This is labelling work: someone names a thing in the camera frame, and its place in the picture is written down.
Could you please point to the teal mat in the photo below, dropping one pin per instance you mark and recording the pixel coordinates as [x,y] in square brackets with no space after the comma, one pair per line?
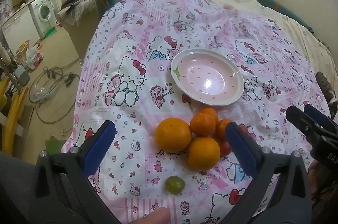
[285,10]

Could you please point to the red cherry tomato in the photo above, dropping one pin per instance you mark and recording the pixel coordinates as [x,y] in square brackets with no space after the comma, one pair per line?
[250,134]
[224,149]

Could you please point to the small mandarin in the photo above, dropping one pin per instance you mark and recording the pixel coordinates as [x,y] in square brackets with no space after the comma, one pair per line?
[202,124]
[212,112]
[221,129]

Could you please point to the large orange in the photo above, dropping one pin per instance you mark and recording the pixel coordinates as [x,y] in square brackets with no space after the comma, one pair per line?
[173,135]
[203,154]

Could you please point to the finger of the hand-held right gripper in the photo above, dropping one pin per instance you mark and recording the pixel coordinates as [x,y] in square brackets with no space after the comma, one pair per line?
[301,119]
[320,118]

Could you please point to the white washing machine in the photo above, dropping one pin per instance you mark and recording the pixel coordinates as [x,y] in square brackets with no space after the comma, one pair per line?
[43,11]

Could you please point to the brown cardboard box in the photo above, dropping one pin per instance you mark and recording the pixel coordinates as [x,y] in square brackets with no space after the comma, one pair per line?
[79,36]

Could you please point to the white red plastic bag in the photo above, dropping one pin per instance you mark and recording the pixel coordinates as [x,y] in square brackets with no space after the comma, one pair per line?
[34,56]

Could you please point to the pink cartoon printed blanket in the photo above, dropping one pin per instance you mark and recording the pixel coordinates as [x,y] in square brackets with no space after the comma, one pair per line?
[132,108]

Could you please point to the pink dotted bowl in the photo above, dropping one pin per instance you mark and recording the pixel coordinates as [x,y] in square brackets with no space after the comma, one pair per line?
[206,76]

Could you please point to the green dustpan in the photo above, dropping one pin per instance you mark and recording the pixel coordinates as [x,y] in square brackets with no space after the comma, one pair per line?
[50,32]

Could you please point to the white kitchen cabinet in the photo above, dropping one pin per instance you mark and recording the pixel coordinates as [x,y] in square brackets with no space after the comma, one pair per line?
[15,26]

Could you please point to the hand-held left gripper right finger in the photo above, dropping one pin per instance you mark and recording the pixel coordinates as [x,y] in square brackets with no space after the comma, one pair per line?
[239,148]

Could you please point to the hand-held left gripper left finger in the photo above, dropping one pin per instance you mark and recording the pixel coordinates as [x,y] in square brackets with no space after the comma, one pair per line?
[101,147]

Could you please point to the green box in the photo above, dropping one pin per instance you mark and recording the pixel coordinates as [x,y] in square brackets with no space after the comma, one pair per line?
[54,146]

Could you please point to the yellow frame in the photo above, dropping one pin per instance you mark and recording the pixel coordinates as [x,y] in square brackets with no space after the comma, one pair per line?
[14,113]

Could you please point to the person's right hand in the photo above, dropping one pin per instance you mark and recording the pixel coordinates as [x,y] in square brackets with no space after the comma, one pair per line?
[317,176]

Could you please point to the grey striped furry thing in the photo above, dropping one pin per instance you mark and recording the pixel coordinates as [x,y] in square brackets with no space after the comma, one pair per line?
[327,86]

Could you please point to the green cherry tomato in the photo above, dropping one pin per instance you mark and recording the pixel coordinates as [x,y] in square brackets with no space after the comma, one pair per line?
[174,185]

